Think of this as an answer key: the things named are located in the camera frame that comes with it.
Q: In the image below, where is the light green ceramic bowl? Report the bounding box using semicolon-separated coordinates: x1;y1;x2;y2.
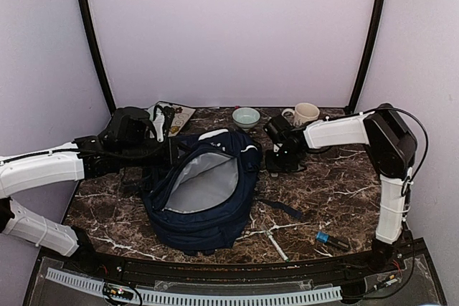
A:
232;107;261;131

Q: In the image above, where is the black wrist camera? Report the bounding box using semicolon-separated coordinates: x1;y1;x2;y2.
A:
263;115;293;144
98;107;149;150

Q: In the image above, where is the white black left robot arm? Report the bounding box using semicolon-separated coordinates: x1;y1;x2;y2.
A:
1;136;179;274

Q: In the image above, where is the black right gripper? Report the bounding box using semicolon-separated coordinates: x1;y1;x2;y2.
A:
266;145;301;173

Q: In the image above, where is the black marker with blue cap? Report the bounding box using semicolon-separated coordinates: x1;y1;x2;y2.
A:
316;231;351;252

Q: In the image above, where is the patterned square coaster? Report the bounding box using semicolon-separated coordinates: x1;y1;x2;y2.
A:
156;102;196;137

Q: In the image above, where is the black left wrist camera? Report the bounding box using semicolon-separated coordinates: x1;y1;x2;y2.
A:
98;107;149;150

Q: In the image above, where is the white pen with green tip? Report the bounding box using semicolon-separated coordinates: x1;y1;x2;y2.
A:
263;226;290;262

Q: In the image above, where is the black left frame post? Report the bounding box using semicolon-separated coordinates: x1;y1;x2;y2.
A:
78;0;116;114

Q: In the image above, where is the black front rail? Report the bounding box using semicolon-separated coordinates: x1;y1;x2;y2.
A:
35;237;431;285

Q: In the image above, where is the cream ceramic mug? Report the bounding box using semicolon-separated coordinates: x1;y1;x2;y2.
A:
281;102;320;127

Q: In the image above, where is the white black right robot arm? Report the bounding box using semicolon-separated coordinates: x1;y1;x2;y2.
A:
263;103;421;273

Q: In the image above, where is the white slotted cable duct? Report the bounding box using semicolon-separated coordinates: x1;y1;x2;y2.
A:
44;268;342;305

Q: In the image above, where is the navy blue student backpack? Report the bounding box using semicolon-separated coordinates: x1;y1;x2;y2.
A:
121;128;303;255

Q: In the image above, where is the black frame post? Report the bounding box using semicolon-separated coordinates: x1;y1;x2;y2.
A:
344;0;384;114
78;0;116;114

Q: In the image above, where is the black right frame post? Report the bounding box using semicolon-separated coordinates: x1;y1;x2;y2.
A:
344;0;384;114

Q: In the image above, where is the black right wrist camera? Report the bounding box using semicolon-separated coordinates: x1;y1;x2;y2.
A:
263;115;293;144

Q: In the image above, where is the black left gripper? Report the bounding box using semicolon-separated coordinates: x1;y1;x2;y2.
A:
118;136;192;168

